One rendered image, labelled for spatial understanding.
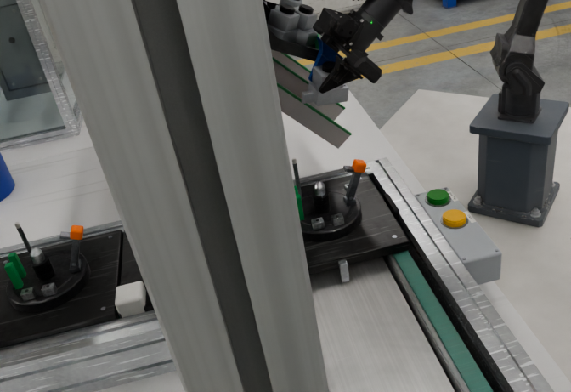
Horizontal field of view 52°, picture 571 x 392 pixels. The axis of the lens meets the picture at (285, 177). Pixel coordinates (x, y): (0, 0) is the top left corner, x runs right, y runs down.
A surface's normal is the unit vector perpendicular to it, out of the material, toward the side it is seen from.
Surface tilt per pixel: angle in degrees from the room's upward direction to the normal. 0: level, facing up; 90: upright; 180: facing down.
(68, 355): 90
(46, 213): 0
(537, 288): 0
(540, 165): 90
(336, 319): 0
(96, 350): 90
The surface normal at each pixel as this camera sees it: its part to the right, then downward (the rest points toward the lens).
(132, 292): -0.15, -0.83
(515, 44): -0.05, 0.06
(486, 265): 0.19, 0.50
